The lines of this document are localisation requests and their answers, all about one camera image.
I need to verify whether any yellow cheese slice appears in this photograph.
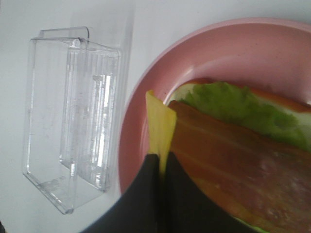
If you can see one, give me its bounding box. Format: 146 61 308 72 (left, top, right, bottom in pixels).
145 90 177 178

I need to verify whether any bread slice from tray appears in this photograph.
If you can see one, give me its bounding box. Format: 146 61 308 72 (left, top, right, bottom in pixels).
169 78 311 127

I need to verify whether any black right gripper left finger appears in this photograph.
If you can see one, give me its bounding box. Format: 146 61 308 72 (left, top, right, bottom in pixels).
83 154 159 233

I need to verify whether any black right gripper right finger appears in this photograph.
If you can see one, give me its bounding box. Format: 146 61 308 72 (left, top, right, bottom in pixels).
165 152 257 233

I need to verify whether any clear plastic tray left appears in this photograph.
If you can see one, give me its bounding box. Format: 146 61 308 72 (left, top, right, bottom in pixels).
22 27 122 215

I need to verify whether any green lettuce leaf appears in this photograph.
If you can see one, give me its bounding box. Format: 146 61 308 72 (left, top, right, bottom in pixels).
173 82 311 151

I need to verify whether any pink round plate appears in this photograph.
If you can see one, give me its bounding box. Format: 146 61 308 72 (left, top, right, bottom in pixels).
117 17 311 233

